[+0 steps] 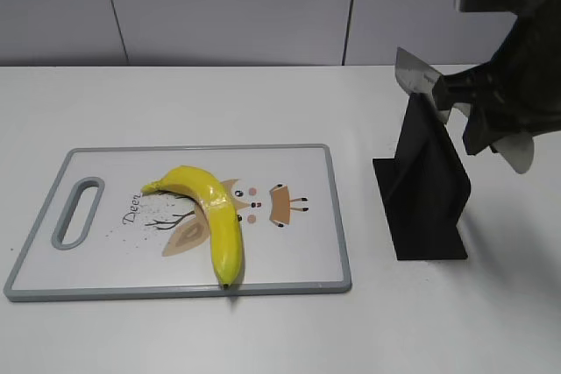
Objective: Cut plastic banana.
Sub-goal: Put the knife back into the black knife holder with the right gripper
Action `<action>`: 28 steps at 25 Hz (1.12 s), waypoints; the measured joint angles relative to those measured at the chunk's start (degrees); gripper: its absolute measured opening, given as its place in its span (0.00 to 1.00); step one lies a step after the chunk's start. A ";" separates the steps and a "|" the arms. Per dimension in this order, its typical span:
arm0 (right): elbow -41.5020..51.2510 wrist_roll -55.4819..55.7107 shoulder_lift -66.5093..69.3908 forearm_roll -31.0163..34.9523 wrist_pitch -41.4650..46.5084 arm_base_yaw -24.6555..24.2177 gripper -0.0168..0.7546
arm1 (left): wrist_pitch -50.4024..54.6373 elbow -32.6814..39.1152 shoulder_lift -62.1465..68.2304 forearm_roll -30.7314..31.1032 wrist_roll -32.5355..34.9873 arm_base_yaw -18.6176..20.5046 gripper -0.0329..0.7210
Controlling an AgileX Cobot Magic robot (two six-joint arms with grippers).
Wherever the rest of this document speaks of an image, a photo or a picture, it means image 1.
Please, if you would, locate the black gloved right hand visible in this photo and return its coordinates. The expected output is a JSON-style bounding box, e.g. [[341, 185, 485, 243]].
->
[[432, 18, 560, 155]]

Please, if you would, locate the cleaver knife with white handle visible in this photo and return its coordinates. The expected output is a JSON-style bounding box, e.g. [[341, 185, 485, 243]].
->
[[394, 47, 535, 174]]

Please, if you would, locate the yellow plastic banana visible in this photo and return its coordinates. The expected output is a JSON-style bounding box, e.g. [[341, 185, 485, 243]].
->
[[140, 166, 243, 289]]

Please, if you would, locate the black knife stand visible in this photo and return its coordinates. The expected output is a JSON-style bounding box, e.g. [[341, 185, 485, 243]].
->
[[373, 94, 471, 261]]

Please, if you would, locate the white grey-rimmed cutting board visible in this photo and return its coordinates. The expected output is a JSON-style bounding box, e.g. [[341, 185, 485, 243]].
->
[[4, 144, 352, 301]]

